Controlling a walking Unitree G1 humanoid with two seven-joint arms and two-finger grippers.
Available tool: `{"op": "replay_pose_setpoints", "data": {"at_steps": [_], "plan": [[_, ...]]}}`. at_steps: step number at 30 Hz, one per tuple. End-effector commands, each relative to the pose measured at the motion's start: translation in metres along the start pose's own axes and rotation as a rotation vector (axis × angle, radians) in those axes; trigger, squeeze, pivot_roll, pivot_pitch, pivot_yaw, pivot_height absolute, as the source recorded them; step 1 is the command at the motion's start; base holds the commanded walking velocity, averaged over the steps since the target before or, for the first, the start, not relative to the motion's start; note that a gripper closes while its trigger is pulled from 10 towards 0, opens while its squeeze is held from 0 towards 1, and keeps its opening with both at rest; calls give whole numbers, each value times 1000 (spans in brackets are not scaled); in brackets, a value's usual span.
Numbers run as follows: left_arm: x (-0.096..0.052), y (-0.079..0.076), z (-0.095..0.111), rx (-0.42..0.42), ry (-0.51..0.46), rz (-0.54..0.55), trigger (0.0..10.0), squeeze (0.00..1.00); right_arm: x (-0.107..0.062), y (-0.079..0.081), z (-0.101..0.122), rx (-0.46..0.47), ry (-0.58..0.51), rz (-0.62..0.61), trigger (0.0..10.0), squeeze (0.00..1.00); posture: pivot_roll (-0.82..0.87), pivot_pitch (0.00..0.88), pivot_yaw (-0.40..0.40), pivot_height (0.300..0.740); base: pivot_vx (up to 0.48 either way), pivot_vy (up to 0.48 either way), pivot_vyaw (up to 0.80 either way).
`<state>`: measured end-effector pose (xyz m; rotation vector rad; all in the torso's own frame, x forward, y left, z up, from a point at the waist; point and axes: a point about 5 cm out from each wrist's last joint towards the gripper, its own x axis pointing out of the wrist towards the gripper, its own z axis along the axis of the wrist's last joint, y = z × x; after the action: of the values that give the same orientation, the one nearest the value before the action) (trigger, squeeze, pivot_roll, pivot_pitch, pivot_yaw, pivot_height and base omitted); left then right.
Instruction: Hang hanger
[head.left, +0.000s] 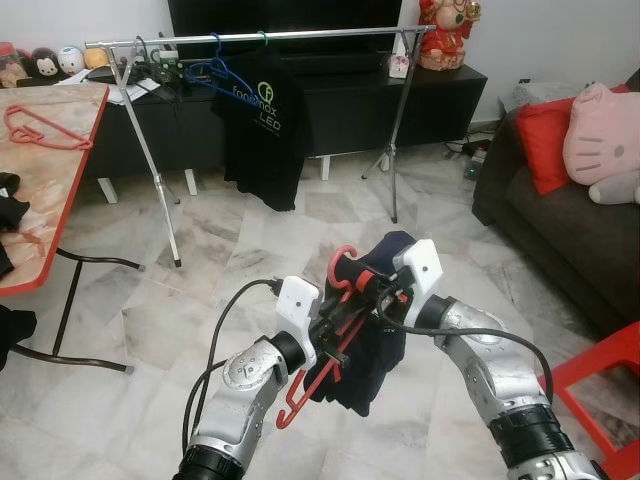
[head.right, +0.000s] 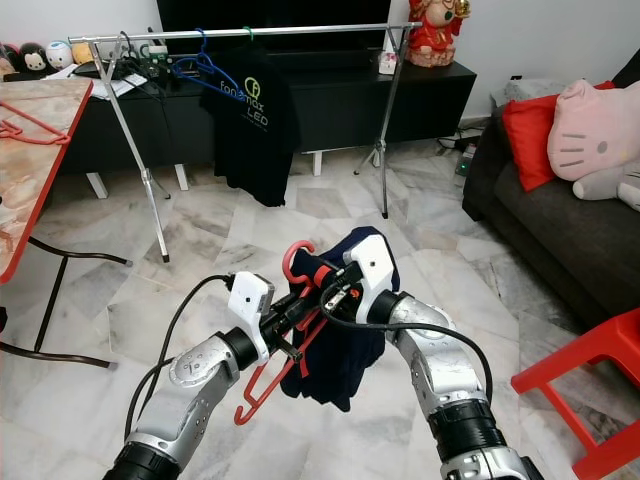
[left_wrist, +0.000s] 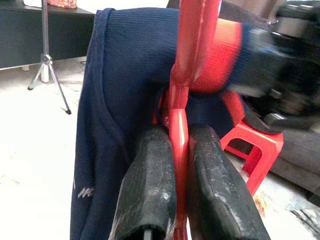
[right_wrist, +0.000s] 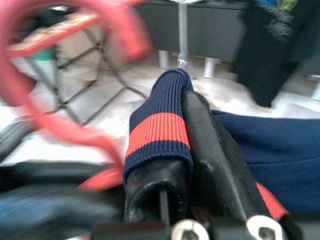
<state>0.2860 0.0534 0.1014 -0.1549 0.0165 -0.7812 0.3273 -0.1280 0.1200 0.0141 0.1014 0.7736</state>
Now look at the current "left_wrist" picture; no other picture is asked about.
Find red plastic hanger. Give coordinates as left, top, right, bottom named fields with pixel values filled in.
left=149, top=0, right=223, bottom=240

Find red plastic stool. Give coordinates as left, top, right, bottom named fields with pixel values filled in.
left=219, top=119, right=286, bottom=198

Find navy red-striped garment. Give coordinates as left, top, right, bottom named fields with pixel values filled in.
left=69, top=7, right=276, bottom=240

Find silver clothes rack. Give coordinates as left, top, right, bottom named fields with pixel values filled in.
left=26, top=0, right=73, bottom=116

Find black TV cabinet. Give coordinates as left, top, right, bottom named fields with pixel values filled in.
left=0, top=2, right=97, bottom=71

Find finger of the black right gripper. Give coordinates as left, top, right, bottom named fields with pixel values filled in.
left=249, top=28, right=297, bottom=85
left=246, top=109, right=312, bottom=136

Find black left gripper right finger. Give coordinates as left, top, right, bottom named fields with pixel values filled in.
left=186, top=124, right=272, bottom=240

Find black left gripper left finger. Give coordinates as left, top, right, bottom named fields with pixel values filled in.
left=108, top=125, right=178, bottom=240

